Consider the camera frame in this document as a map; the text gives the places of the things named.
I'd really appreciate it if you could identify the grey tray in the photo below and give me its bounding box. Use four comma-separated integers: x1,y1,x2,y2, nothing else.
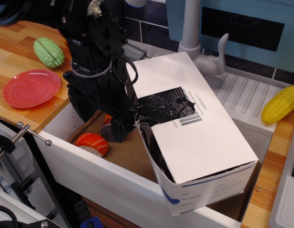
268,134,294,228

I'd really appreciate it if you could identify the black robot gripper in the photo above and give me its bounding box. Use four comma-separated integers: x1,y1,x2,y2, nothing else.
63,51,138,143

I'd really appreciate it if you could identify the grey block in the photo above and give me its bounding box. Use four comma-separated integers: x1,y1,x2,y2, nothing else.
123,43,147,62

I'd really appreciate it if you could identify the white cardboard box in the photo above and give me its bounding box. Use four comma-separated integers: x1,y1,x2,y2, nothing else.
127,52,258,216

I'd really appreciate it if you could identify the toy beans can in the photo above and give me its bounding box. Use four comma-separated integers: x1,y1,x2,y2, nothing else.
100,114,115,142

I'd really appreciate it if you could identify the green toy bitter melon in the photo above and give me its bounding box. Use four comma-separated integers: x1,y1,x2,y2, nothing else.
33,38,65,68

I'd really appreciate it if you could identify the grey toy faucet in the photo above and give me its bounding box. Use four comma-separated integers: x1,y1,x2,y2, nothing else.
178,0,230,78

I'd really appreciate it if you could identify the pink plastic plate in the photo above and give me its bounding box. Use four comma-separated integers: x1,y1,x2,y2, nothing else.
2,69,61,108

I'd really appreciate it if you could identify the orange salmon sushi toy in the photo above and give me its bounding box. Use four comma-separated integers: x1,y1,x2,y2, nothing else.
75,133,109,157

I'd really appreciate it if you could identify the yellow toy corn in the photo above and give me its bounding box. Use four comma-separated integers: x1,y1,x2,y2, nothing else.
261,85,294,124

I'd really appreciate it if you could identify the white toy sink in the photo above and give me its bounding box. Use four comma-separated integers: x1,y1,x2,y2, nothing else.
38,67,294,228

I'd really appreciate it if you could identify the metal clamp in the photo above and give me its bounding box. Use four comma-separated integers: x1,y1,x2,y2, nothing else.
0,122,52,159

